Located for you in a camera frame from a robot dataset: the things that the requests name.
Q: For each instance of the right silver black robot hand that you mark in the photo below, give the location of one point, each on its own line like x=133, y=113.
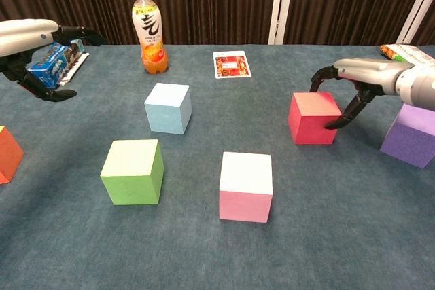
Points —
x=370, y=72

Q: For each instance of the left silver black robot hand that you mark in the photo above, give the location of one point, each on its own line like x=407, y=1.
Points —
x=23, y=35

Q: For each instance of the purple foam cube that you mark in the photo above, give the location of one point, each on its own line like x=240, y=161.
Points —
x=409, y=144

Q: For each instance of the red foam cube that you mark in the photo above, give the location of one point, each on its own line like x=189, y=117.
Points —
x=309, y=127

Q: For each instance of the orange foam cube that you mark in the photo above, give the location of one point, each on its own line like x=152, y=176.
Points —
x=9, y=157

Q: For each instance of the light blue foam cube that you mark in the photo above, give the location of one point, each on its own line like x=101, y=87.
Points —
x=166, y=113

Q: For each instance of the pink foam cube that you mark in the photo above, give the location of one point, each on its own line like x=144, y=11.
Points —
x=245, y=198

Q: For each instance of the green snack bag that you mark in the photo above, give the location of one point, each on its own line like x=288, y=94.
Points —
x=404, y=53

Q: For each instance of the blue cookie box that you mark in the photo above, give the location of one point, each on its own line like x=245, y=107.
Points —
x=56, y=66

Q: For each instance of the orange drink bottle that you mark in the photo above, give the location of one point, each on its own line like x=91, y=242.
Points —
x=151, y=32

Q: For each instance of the red and white packet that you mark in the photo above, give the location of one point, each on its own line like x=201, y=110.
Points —
x=232, y=64

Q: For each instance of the green foam cube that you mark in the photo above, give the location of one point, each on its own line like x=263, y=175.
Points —
x=130, y=181

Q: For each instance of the teal table cloth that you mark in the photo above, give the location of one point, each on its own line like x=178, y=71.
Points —
x=217, y=252

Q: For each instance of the white partition post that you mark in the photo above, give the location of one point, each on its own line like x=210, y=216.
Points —
x=416, y=8
x=280, y=4

